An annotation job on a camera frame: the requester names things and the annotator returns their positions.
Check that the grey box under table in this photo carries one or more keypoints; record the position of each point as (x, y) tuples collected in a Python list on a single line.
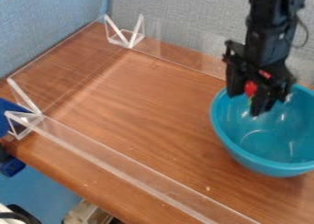
[(87, 213)]

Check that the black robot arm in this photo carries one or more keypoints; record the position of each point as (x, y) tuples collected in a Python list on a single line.
[(271, 24)]

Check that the blue plastic bowl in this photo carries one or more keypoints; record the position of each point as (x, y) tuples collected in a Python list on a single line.
[(271, 144)]

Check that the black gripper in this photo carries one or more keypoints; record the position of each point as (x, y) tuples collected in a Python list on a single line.
[(274, 75)]

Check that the white black object under table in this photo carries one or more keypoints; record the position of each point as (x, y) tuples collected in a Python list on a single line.
[(15, 215)]

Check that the clear acrylic barrier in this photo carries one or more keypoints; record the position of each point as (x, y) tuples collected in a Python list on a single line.
[(112, 122)]

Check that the red strawberry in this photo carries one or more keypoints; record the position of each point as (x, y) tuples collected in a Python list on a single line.
[(250, 88)]

